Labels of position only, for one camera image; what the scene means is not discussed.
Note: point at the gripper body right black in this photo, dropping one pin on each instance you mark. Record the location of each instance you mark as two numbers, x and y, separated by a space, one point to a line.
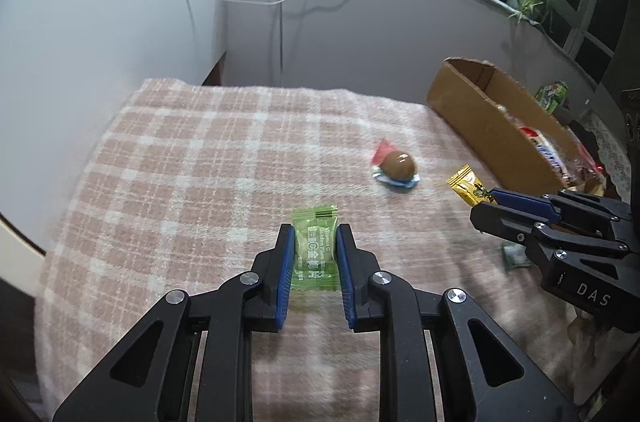
590 256

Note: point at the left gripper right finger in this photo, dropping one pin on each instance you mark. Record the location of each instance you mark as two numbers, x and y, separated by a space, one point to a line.
356 266

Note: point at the yellow candy packet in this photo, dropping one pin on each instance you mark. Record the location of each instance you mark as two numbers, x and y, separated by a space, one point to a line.
468 186

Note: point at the packaged brown egg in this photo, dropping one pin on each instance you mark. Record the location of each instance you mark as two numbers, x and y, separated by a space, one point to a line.
394 167

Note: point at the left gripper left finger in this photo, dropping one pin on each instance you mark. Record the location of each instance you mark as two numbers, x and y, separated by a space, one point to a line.
269 306

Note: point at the pink plaid tablecloth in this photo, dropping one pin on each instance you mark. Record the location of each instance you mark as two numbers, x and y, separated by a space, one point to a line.
189 183

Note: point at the blue snickers bar right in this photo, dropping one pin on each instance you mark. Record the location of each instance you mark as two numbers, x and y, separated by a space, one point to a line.
552 155

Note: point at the green drink carton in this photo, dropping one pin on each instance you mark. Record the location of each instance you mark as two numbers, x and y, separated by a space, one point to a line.
552 96

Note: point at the red dark snack bag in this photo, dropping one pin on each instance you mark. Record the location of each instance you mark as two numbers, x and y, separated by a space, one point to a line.
586 175

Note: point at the cardboard box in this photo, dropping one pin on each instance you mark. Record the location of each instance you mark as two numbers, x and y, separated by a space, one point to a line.
486 106

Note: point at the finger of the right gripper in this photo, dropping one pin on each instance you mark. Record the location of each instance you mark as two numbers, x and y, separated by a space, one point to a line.
521 226
525 204

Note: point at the green candy packet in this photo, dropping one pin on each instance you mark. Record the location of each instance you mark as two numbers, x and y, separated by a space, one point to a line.
315 267

